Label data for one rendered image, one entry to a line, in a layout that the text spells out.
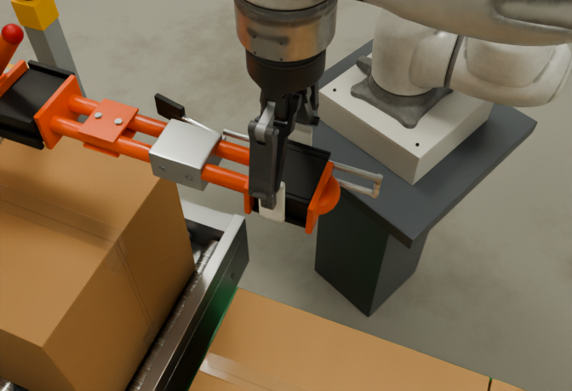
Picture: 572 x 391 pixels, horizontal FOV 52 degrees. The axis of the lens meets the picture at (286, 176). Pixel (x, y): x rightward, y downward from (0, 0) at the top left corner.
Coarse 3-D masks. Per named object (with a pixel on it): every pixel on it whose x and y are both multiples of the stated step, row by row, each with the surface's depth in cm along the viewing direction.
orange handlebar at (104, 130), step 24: (72, 96) 76; (72, 120) 73; (96, 120) 73; (120, 120) 72; (144, 120) 74; (96, 144) 72; (120, 144) 71; (144, 144) 71; (216, 168) 69; (240, 192) 69; (336, 192) 68
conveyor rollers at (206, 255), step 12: (192, 240) 152; (216, 240) 149; (204, 252) 147; (204, 264) 144; (192, 276) 142; (192, 288) 140; (180, 300) 138; (180, 312) 136; (168, 324) 134; (156, 336) 133; (156, 348) 131; (144, 360) 130; (144, 372) 127; (0, 384) 126; (12, 384) 127; (132, 384) 126
